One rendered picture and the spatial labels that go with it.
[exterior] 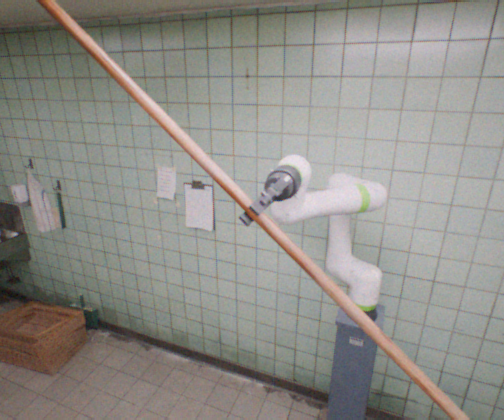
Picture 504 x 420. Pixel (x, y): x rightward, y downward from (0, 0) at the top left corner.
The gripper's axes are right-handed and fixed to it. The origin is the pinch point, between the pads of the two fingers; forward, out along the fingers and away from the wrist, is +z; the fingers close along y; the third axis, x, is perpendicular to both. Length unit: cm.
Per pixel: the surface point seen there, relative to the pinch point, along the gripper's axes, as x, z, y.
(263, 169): 15, -120, 45
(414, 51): 0, -121, -51
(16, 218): 156, -120, 260
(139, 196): 69, -120, 131
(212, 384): -72, -100, 197
